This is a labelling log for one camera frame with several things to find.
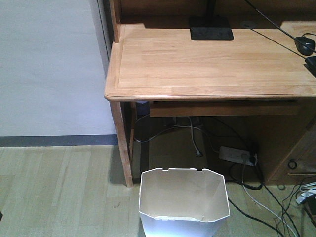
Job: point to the white plastic trash bin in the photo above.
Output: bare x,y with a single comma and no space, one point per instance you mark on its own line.
182,202

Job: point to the wooden desk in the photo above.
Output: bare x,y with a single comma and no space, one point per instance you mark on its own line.
154,59

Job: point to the white power strip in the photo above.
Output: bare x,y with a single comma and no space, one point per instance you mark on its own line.
237,156

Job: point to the black monitor stand base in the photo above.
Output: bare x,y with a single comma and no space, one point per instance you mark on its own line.
210,26

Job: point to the wooden keyboard tray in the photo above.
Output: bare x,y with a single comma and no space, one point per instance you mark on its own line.
224,108

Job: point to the wooden drawer cabinet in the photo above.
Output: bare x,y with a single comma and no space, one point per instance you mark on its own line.
293,152

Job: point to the black device on desk edge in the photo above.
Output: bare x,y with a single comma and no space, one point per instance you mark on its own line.
311,64

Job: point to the black computer mouse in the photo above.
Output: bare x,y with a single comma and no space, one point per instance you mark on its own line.
305,45

